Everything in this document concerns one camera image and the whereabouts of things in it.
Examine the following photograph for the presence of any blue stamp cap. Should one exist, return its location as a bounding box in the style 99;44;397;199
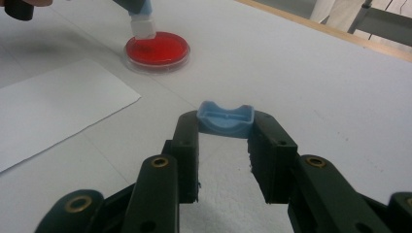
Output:
196;100;257;140

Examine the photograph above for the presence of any round red ink dish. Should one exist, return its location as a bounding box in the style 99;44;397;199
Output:
123;30;191;75

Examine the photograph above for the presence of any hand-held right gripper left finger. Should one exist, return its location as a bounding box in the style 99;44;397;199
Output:
161;110;200;204

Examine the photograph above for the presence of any blue and white stamp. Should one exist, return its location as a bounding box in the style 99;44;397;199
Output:
127;0;157;41

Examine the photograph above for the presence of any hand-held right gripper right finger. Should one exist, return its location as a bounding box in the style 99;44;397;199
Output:
247;110;299;205

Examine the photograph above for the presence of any white paper sheet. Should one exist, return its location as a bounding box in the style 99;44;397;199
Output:
0;57;142;174

